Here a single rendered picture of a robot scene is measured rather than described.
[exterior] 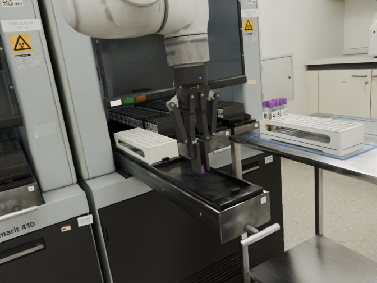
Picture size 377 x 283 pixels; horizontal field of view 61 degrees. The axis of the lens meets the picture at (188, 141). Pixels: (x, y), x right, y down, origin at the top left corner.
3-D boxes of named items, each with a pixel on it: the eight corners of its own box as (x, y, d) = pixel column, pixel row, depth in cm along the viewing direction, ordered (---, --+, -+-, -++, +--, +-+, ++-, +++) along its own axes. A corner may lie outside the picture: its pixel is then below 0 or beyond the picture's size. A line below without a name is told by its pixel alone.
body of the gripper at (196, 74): (196, 63, 73) (200, 103, 75) (163, 68, 69) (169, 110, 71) (215, 62, 67) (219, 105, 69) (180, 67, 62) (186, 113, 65)
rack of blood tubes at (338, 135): (259, 136, 105) (258, 118, 103) (281, 130, 109) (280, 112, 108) (340, 156, 79) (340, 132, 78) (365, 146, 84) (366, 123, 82)
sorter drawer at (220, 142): (134, 130, 178) (132, 114, 176) (156, 124, 185) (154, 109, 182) (210, 157, 117) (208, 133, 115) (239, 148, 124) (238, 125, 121)
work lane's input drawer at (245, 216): (111, 166, 121) (106, 143, 118) (144, 156, 127) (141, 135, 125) (235, 256, 60) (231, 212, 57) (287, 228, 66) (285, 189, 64)
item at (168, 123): (182, 131, 125) (180, 116, 124) (184, 132, 123) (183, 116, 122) (156, 137, 120) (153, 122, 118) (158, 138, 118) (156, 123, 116)
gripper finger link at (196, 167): (198, 143, 71) (196, 144, 70) (202, 173, 72) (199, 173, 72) (191, 141, 73) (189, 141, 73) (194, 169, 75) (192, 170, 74)
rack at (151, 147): (116, 149, 117) (113, 133, 115) (141, 143, 122) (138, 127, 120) (150, 169, 92) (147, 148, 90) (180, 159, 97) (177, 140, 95)
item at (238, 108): (242, 115, 140) (240, 102, 138) (245, 116, 138) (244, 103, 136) (220, 121, 134) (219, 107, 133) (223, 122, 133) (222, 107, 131)
